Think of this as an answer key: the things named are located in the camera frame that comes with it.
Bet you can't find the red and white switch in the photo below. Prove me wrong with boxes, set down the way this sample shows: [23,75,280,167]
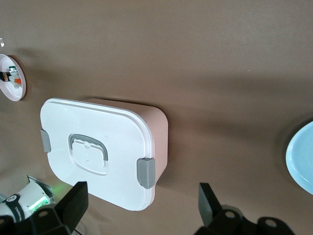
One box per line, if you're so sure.
[10,77,22,91]

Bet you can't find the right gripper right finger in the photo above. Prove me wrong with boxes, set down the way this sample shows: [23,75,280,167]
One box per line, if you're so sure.
[195,182,294,235]

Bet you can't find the light blue plate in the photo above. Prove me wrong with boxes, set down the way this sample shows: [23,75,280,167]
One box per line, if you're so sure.
[285,120,313,197]

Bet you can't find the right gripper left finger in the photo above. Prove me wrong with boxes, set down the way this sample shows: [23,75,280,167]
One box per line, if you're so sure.
[0,181,89,235]

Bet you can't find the white lidded lunch box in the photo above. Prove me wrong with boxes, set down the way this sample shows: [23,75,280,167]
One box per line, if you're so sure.
[39,97,170,212]

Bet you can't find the pale pink plate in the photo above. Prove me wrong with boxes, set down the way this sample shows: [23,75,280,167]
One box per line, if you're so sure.
[0,53,26,102]

